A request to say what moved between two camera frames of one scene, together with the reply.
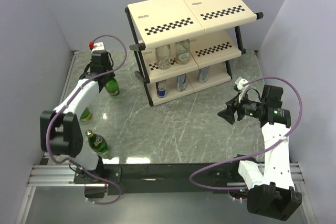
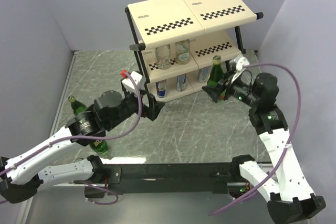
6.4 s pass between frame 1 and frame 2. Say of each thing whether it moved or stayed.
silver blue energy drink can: stayed
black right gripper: moved
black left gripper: moved
